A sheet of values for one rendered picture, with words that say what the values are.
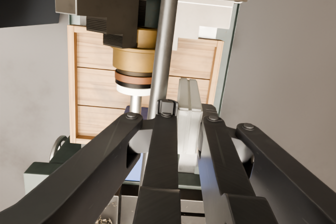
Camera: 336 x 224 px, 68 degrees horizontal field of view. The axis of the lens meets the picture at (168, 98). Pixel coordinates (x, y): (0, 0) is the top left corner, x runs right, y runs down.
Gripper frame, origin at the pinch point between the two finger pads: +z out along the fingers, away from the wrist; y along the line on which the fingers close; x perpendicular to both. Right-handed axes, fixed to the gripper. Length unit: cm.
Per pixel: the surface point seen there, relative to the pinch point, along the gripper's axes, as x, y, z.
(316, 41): -3, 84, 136
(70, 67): -8.2, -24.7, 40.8
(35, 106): -58, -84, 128
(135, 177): -22.3, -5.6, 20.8
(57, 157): -38, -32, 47
